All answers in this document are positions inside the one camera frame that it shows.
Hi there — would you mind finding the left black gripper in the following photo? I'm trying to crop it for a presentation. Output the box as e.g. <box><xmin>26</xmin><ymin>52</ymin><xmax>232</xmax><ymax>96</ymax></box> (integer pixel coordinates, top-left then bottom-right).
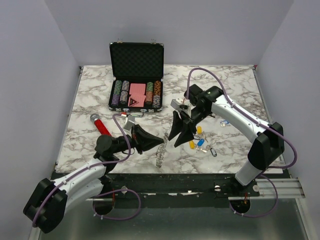
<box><xmin>111</xmin><ymin>123</ymin><xmax>164</xmax><ymax>155</ymax></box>

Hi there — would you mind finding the black poker chip case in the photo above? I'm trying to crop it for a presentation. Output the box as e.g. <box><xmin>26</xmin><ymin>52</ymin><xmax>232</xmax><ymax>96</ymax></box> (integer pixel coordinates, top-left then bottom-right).
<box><xmin>108</xmin><ymin>41</ymin><xmax>165</xmax><ymax>113</ymax></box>

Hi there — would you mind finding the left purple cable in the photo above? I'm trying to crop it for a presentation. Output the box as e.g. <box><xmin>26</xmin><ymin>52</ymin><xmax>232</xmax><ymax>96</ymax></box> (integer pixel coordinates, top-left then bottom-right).
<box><xmin>31</xmin><ymin>112</ymin><xmax>142</xmax><ymax>228</ymax></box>

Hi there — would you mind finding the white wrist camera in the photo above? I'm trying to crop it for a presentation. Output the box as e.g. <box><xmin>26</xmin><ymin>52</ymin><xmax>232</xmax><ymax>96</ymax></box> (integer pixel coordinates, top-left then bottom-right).
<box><xmin>170</xmin><ymin>98</ymin><xmax>192</xmax><ymax>115</ymax></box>
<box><xmin>123</xmin><ymin>114</ymin><xmax>135</xmax><ymax>132</ymax></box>

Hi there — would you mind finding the blue key tag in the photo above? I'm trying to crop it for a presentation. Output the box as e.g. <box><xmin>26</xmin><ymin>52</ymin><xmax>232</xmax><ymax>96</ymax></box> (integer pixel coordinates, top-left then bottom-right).
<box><xmin>220</xmin><ymin>120</ymin><xmax>230</xmax><ymax>128</ymax></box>
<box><xmin>197</xmin><ymin>138</ymin><xmax>205</xmax><ymax>147</ymax></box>

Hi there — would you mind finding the black key tag with key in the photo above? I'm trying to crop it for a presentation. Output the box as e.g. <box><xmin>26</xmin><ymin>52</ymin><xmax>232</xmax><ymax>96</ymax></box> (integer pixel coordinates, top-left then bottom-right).
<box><xmin>205</xmin><ymin>145</ymin><xmax>218</xmax><ymax>157</ymax></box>

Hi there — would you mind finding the black mounting base rail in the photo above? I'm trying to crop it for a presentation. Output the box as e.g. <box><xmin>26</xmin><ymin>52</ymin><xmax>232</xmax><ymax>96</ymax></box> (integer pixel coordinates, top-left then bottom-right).
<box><xmin>92</xmin><ymin>173</ymin><xmax>265</xmax><ymax>209</ymax></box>

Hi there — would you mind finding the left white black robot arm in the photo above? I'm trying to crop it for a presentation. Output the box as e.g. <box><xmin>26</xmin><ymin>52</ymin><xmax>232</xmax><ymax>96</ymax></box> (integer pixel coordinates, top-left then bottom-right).
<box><xmin>23</xmin><ymin>124</ymin><xmax>164</xmax><ymax>233</ymax></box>

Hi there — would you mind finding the red toy microphone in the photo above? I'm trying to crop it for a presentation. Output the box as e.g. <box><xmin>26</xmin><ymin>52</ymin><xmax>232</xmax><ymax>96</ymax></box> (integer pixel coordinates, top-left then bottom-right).
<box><xmin>90</xmin><ymin>113</ymin><xmax>111</xmax><ymax>136</ymax></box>

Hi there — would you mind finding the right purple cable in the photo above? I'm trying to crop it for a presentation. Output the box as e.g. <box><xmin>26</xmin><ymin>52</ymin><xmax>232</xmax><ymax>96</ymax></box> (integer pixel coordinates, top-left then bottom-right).
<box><xmin>186</xmin><ymin>67</ymin><xmax>299</xmax><ymax>218</ymax></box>

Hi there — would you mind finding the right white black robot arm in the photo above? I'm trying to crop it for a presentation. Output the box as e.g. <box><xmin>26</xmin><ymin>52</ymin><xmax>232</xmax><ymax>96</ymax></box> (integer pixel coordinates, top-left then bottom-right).
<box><xmin>168</xmin><ymin>84</ymin><xmax>284</xmax><ymax>196</ymax></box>

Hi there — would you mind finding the purple cable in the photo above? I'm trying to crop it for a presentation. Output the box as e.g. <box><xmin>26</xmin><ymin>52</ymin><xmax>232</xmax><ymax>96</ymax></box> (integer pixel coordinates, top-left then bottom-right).
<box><xmin>31</xmin><ymin>112</ymin><xmax>142</xmax><ymax>228</ymax></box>
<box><xmin>186</xmin><ymin>67</ymin><xmax>299</xmax><ymax>218</ymax></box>

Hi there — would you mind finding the aluminium frame rail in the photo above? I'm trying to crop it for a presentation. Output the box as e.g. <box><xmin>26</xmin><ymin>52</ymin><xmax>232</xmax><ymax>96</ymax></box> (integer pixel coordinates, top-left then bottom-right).
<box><xmin>39</xmin><ymin>177</ymin><xmax>306</xmax><ymax>200</ymax></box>

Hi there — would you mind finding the pink playing card deck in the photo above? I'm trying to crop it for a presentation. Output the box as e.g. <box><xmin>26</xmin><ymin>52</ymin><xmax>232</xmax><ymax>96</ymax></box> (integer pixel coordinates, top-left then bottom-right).
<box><xmin>129</xmin><ymin>83</ymin><xmax>146</xmax><ymax>95</ymax></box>

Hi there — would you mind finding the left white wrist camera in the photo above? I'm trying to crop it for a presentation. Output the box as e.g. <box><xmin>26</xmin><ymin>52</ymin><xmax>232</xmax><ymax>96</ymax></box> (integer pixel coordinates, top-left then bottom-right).
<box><xmin>123</xmin><ymin>114</ymin><xmax>135</xmax><ymax>132</ymax></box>

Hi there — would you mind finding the lower yellow key tag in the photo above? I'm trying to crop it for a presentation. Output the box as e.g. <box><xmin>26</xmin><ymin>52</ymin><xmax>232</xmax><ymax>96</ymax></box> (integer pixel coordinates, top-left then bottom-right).
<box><xmin>189</xmin><ymin>141</ymin><xmax>196</xmax><ymax>149</ymax></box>

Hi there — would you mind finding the yellow key tag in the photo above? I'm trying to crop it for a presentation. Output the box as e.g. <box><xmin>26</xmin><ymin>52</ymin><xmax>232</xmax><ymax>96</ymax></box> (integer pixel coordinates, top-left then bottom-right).
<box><xmin>189</xmin><ymin>141</ymin><xmax>196</xmax><ymax>149</ymax></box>
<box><xmin>197</xmin><ymin>126</ymin><xmax>202</xmax><ymax>135</ymax></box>

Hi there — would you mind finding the upper yellow key tag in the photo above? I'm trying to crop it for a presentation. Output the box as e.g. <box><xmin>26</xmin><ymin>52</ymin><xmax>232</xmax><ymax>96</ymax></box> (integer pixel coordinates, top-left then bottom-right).
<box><xmin>197</xmin><ymin>126</ymin><xmax>202</xmax><ymax>135</ymax></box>

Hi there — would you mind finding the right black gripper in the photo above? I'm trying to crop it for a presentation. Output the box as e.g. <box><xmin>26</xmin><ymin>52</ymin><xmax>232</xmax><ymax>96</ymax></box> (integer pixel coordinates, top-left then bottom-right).
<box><xmin>167</xmin><ymin>106</ymin><xmax>211</xmax><ymax>148</ymax></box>

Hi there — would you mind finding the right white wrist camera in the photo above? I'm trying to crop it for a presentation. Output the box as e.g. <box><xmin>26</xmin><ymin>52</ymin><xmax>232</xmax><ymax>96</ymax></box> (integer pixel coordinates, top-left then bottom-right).
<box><xmin>170</xmin><ymin>98</ymin><xmax>192</xmax><ymax>115</ymax></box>

